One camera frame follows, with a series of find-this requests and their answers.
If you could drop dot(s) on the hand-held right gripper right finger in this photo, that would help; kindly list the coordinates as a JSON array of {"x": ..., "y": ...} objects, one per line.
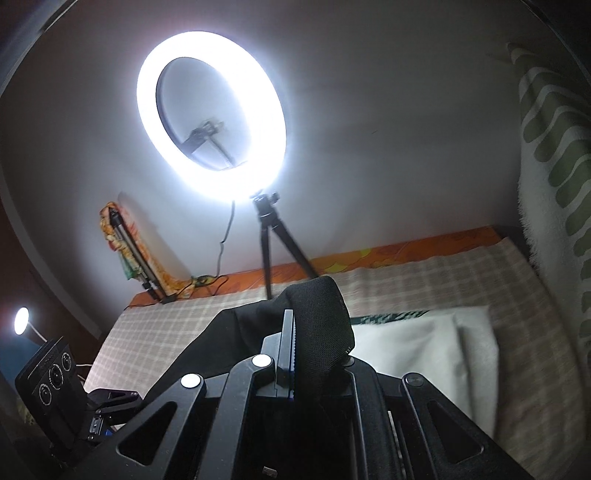
[{"x": 369, "y": 401}]

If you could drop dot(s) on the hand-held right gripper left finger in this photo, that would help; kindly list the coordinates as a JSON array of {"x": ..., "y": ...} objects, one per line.
[{"x": 287, "y": 350}]

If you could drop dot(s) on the black mesh garment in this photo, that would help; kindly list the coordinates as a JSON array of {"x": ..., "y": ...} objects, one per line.
[{"x": 318, "y": 323}]

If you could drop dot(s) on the white cloth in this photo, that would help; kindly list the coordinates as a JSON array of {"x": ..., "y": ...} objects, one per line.
[{"x": 415, "y": 360}]

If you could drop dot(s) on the small round desk lamp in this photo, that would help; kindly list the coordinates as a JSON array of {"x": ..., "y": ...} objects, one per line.
[{"x": 21, "y": 321}]

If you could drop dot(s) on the black tripod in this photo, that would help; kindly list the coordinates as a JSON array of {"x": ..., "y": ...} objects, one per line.
[{"x": 267, "y": 230}]

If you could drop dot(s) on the orange floral bedsheet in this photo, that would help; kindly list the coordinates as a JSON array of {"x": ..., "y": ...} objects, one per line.
[{"x": 369, "y": 258}]

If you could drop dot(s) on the beige plaid blanket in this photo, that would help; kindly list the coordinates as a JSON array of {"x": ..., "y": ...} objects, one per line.
[{"x": 438, "y": 281}]

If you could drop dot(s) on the folded silver stand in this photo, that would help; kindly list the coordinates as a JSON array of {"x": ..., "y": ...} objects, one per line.
[{"x": 134, "y": 254}]

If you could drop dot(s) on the black phone holder clamp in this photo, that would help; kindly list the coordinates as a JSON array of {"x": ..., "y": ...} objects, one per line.
[{"x": 203, "y": 134}]

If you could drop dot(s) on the green striped white towel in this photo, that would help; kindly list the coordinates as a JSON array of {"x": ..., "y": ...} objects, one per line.
[{"x": 554, "y": 184}]

